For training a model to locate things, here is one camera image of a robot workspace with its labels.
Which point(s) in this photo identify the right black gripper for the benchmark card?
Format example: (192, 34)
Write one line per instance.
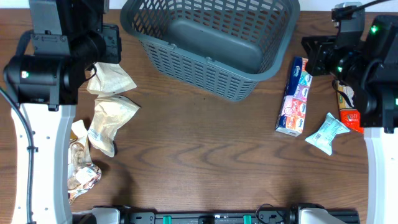
(319, 53)

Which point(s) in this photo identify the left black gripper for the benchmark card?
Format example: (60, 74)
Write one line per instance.
(109, 33)

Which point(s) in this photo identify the orange spaghetti packet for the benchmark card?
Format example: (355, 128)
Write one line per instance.
(349, 115)

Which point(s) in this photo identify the Kleenex tissue multipack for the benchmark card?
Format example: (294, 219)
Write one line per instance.
(291, 118)

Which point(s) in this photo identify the light blue snack packet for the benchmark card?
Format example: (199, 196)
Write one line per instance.
(324, 137)

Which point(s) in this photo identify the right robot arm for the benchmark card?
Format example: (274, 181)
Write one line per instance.
(369, 68)

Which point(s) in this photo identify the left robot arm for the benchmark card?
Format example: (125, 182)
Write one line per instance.
(42, 82)

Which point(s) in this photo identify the upper beige paper bag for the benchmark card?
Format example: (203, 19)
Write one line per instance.
(110, 79)

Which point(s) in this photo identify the beige paper bag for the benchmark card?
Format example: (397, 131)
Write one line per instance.
(110, 79)
(111, 113)

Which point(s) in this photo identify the lower beige paper bag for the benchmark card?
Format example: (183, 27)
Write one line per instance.
(111, 113)

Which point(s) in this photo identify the grey plastic basket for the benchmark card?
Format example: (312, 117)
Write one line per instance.
(225, 47)

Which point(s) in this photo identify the brown white snack pouch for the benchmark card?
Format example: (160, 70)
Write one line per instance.
(82, 173)

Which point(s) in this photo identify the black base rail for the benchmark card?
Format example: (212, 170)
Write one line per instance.
(265, 214)

